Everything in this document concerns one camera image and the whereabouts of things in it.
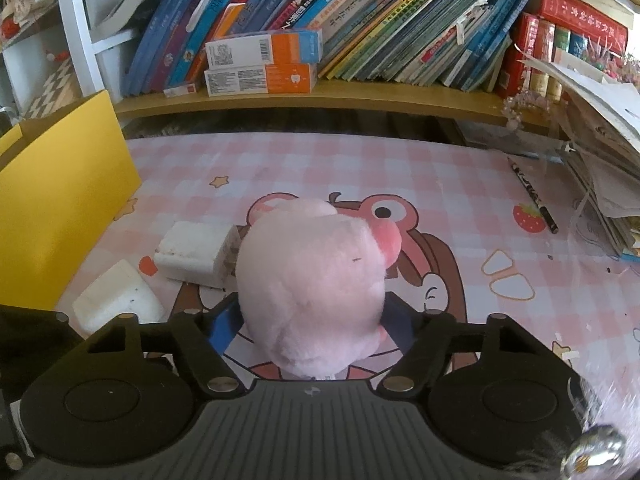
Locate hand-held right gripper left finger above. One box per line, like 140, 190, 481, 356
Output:
82, 294, 249, 394

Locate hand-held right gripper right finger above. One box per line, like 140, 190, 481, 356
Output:
377, 291, 549, 394

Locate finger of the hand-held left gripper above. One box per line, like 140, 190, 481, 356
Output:
0, 305, 85, 411

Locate white foam block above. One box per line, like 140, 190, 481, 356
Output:
72, 259, 166, 336
153, 220, 246, 290

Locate pink plush toy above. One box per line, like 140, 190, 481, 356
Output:
235, 199, 402, 380

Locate yellow cardboard box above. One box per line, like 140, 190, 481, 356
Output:
0, 91, 142, 311

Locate pink checked cartoon desk mat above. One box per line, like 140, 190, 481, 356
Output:
50, 132, 640, 461

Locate black marker pen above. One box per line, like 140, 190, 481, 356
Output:
506, 156, 560, 235

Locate white framed wooden bookshelf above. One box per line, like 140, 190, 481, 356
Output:
52, 0, 640, 128

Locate pink dried flowers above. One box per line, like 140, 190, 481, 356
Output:
502, 35, 640, 131

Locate orange white carton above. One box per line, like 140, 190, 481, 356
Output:
205, 29, 323, 68
203, 63, 318, 97

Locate wooden chessboard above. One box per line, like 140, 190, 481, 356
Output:
22, 57, 83, 116

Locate row of colourful books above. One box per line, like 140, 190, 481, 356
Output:
122, 0, 533, 96

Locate pile of papers and booklets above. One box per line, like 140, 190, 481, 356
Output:
520, 55, 640, 261

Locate red standing books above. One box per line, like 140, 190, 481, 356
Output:
495, 12, 556, 101

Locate thick red dictionary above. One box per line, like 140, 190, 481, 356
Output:
537, 0, 628, 53

